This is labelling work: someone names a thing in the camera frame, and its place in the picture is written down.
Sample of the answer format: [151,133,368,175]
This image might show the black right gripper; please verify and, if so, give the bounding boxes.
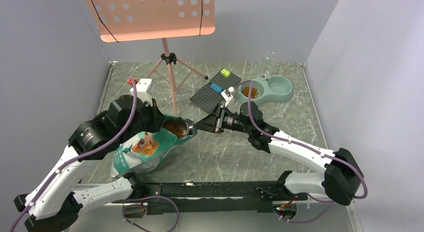
[193,103,253,134]

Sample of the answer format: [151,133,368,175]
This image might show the metal food scoop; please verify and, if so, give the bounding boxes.
[162,117,197,139]

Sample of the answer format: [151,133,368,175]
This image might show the green pet food bag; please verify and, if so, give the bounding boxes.
[110,127,196,179]

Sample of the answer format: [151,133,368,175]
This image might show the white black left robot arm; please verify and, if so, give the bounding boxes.
[14,94,165,232]

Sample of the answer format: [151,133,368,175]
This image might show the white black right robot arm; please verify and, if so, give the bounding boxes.
[194,102,364,206]

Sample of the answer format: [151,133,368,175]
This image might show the teal double pet bowl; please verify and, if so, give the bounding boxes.
[235,73,293,106]

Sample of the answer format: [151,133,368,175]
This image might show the dark grey brick baseplate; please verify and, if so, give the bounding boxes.
[189,71,241,114]

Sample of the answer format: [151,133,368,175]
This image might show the blue toy brick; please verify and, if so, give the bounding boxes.
[209,83,225,94]

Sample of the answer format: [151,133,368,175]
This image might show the brown kibble in scoop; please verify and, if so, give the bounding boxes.
[162,122,186,139]

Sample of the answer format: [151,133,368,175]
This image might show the brown kibble in bowl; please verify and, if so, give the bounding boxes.
[241,87,260,99]

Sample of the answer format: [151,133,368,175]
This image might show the yellow toy brick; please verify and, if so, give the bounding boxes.
[220,68,231,78]

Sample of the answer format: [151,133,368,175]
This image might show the pink music stand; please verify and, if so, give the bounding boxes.
[85,0,216,113]

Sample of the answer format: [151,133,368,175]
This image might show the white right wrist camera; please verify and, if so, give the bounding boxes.
[220,86,237,109]

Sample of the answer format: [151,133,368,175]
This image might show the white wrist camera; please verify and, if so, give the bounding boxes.
[220,86,237,109]
[127,77,155,106]

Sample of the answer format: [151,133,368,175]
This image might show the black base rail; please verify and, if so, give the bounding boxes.
[119,181,308,215]

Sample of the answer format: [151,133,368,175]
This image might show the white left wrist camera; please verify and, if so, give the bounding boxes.
[127,77,155,106]

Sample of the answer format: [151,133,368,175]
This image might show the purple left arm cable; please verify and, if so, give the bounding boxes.
[9,77,138,232]

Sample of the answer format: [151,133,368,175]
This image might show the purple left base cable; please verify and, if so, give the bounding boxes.
[121,195,180,232]

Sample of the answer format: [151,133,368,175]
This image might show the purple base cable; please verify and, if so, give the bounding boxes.
[276,193,335,224]
[121,195,180,232]

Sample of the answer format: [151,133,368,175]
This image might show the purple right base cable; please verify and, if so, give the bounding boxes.
[276,193,335,224]

